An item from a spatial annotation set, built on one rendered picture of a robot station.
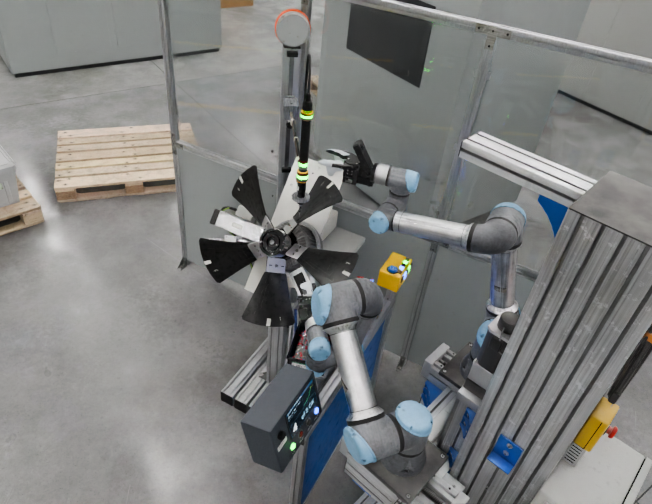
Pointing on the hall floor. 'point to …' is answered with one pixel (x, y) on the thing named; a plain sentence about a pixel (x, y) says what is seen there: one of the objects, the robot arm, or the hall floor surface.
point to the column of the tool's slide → (286, 120)
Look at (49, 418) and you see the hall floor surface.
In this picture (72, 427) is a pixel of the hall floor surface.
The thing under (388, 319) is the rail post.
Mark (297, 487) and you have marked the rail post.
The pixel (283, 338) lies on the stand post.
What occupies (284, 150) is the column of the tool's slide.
